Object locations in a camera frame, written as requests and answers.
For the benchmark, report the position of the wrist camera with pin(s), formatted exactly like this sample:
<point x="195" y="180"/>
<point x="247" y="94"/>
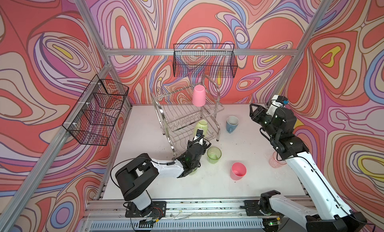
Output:
<point x="199" y="135"/>
<point x="276" y="102"/>

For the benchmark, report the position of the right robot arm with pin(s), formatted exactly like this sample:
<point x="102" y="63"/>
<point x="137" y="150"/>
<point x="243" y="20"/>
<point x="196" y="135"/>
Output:
<point x="331" y="213"/>

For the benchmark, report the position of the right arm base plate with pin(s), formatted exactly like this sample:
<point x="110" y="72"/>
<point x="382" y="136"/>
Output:
<point x="259" y="208"/>

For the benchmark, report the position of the pink plastic cup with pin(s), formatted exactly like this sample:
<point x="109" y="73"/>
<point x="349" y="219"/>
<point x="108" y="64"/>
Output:
<point x="238" y="171"/>
<point x="199" y="96"/>

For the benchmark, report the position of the green transparent cup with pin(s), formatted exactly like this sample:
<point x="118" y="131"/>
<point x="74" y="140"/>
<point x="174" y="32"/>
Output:
<point x="193" y="172"/>
<point x="214" y="154"/>

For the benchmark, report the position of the light green ceramic mug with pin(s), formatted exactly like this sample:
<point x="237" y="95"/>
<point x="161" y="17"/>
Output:
<point x="203" y="125"/>

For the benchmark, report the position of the black wire basket back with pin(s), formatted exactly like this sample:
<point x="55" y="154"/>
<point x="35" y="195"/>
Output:
<point x="216" y="60"/>

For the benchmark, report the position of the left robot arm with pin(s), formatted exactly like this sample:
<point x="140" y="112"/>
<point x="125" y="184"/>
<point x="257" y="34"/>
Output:
<point x="134" y="178"/>

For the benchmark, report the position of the black wire basket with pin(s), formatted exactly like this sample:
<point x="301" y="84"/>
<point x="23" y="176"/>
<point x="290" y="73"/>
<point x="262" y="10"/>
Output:
<point x="216" y="60"/>
<point x="100" y="106"/>

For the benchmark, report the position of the steel two-tier dish rack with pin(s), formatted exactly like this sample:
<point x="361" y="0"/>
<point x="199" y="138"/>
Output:
<point x="178" y="116"/>

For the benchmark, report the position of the black wire basket left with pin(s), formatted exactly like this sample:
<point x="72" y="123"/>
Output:
<point x="100" y="106"/>

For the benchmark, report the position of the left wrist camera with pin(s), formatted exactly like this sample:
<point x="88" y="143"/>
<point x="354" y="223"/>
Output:
<point x="199" y="135"/>

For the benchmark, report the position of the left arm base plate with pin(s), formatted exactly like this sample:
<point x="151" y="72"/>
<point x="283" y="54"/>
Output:
<point x="155" y="210"/>

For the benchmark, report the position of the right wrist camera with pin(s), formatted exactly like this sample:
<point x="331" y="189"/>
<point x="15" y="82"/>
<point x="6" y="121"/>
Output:
<point x="276" y="102"/>

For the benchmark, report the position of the clear pink glass cup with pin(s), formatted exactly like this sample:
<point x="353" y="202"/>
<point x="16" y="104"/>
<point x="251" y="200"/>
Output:
<point x="274" y="162"/>

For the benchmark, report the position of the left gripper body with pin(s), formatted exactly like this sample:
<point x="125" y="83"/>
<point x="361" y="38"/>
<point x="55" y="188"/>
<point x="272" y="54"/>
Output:
<point x="203" y="149"/>

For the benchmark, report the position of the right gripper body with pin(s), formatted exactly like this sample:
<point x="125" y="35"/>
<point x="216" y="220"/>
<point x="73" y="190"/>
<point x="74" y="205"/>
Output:
<point x="264" y="120"/>

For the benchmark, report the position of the blue ceramic mug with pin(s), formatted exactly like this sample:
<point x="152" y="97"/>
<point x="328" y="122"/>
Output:
<point x="231" y="124"/>

